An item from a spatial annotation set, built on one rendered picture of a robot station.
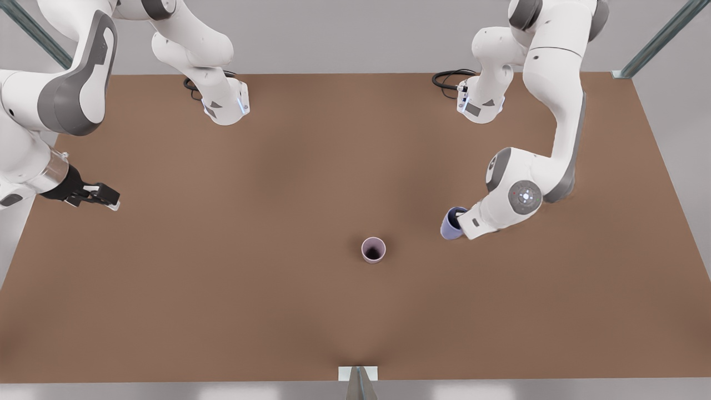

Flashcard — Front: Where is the pink cup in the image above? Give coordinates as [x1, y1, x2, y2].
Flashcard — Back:
[361, 237, 387, 264]

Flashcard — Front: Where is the purple cup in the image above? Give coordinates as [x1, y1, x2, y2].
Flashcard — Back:
[440, 206, 470, 241]

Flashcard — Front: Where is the silver frame post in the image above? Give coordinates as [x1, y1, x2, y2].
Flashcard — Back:
[0, 0, 74, 71]
[338, 365, 379, 400]
[610, 0, 711, 79]

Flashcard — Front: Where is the black cable loop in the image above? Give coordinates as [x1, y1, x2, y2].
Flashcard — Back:
[432, 68, 479, 101]
[183, 71, 237, 102]

